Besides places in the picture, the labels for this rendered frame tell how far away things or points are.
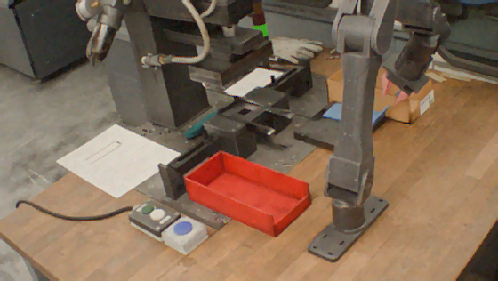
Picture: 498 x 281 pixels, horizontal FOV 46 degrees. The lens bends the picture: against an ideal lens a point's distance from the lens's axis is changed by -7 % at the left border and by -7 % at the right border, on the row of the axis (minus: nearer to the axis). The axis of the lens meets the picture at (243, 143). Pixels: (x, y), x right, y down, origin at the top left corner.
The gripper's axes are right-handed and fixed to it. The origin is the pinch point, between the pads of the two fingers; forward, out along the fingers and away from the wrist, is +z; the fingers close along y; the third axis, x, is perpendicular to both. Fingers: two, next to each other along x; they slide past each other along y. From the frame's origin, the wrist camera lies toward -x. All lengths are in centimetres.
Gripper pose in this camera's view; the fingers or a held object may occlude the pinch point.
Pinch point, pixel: (390, 98)
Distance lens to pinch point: 146.2
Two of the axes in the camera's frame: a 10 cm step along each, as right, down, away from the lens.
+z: -2.3, 6.2, 7.5
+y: -7.5, -6.1, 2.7
